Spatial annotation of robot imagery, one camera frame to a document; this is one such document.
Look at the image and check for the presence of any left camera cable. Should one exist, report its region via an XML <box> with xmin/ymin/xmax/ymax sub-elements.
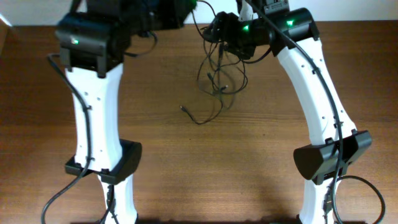
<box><xmin>40</xmin><ymin>53</ymin><xmax>94</xmax><ymax>224</ymax></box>

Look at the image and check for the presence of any right camera cable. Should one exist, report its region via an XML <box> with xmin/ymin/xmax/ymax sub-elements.
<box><xmin>244</xmin><ymin>0</ymin><xmax>386</xmax><ymax>224</ymax></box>

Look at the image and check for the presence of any camera cable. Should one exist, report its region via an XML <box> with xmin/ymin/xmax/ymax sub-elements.
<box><xmin>244</xmin><ymin>0</ymin><xmax>386</xmax><ymax>224</ymax></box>
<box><xmin>40</xmin><ymin>53</ymin><xmax>94</xmax><ymax>224</ymax></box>

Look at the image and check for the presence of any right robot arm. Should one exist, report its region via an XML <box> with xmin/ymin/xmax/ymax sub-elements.
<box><xmin>203</xmin><ymin>1</ymin><xmax>372</xmax><ymax>223</ymax></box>

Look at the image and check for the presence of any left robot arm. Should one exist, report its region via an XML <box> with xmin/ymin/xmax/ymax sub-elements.
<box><xmin>55</xmin><ymin>0</ymin><xmax>197</xmax><ymax>223</ymax></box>

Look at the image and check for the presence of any black USB cable long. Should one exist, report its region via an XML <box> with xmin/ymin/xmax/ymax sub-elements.
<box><xmin>180</xmin><ymin>1</ymin><xmax>225</xmax><ymax>125</ymax></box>

